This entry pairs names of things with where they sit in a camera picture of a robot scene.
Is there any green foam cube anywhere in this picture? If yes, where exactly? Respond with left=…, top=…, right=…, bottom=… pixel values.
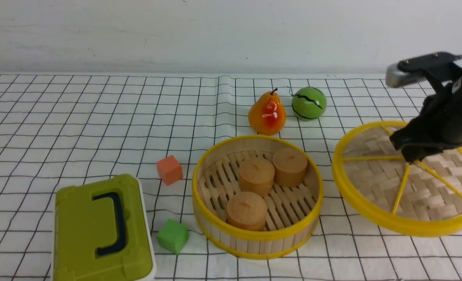
left=156, top=219, right=189, bottom=254

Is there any yellow bamboo steamer basket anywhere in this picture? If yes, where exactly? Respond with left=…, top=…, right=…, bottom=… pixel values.
left=192, top=135, right=324, bottom=260

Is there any yellow woven bamboo steamer lid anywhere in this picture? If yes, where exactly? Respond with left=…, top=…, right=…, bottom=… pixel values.
left=332, top=121, right=462, bottom=237

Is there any orange yellow toy pear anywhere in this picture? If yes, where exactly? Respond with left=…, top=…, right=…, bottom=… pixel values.
left=248, top=88, right=287, bottom=136

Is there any green toy watermelon ball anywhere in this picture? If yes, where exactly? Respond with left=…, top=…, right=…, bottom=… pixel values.
left=291, top=87, right=327, bottom=121

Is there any brown toy bun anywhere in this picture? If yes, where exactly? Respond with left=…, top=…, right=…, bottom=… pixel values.
left=238, top=157, right=275, bottom=197
left=272, top=147, right=308, bottom=187
left=226, top=192, right=267, bottom=231

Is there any orange foam cube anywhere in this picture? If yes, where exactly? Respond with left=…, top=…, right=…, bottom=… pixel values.
left=156, top=155, right=183, bottom=186

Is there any brown toy bun front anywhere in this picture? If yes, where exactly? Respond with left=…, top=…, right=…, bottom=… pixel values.
left=226, top=192, right=267, bottom=231

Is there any white black grid tablecloth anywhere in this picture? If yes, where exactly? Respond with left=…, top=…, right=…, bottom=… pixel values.
left=0, top=74, right=462, bottom=281

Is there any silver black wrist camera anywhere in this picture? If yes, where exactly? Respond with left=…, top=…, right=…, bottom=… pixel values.
left=386, top=52, right=462, bottom=88

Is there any brown toy bun back right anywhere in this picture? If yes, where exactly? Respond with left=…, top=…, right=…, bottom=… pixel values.
left=272, top=147, right=308, bottom=187

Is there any brown toy bun back left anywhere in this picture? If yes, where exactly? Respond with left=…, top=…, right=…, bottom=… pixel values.
left=238, top=157, right=275, bottom=197

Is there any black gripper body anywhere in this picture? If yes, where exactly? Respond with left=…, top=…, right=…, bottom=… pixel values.
left=389, top=84, right=462, bottom=163

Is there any green lidded storage box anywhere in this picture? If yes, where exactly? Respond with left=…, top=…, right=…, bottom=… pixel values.
left=51, top=174, right=156, bottom=281

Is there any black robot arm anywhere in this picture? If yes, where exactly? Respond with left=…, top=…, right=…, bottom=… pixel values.
left=386, top=57, right=462, bottom=163

